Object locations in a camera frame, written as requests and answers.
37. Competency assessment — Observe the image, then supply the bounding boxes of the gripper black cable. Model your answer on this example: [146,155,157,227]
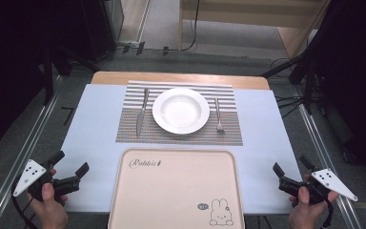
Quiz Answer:
[10,182,41,229]
[320,198,336,229]

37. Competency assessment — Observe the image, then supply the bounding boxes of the black cabinet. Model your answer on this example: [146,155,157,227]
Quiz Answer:
[79,0,125,63]

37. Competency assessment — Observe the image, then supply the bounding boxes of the person's right hand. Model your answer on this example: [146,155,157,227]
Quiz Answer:
[288,186,339,229]

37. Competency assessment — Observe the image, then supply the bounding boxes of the pale blue table sheet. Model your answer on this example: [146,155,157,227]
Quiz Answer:
[54,83,303,215]

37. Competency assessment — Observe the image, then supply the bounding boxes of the beige rabbit print tray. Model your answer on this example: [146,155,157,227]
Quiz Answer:
[107,147,246,229]

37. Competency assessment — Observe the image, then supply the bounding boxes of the striped woven placemat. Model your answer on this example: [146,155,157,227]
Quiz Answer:
[115,80,244,147]

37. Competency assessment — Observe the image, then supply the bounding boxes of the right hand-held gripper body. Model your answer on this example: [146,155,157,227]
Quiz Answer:
[277,168,359,205]

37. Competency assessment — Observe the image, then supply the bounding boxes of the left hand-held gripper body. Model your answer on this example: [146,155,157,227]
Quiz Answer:
[12,158,81,203]

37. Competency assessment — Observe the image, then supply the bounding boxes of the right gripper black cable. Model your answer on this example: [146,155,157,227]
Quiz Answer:
[320,198,336,229]

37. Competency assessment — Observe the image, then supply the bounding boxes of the white round plate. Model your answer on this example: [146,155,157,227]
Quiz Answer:
[152,87,211,135]

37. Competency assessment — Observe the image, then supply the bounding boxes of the black floor cables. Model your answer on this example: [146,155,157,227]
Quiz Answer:
[270,56,311,119]

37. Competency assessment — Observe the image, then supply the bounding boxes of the black curtain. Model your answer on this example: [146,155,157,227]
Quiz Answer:
[0,0,87,156]
[311,0,366,183]

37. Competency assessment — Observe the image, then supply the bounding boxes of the light wooden shelf unit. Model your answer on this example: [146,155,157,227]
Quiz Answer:
[178,0,332,60]

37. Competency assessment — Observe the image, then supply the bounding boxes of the hanging black cable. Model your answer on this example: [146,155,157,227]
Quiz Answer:
[180,0,201,52]

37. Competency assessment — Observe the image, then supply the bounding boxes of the black metal stand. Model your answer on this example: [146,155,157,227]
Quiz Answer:
[40,44,100,107]

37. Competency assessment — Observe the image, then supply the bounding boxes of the black tripod stand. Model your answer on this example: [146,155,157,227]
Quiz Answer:
[260,0,323,115]

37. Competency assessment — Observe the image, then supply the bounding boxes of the metal floor rail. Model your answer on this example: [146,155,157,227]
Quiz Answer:
[290,85,363,229]
[0,75,65,229]

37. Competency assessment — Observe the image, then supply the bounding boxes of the person's left hand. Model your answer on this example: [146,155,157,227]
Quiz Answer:
[27,168,70,229]

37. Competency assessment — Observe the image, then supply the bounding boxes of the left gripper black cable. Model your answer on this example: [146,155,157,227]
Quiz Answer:
[10,182,41,229]

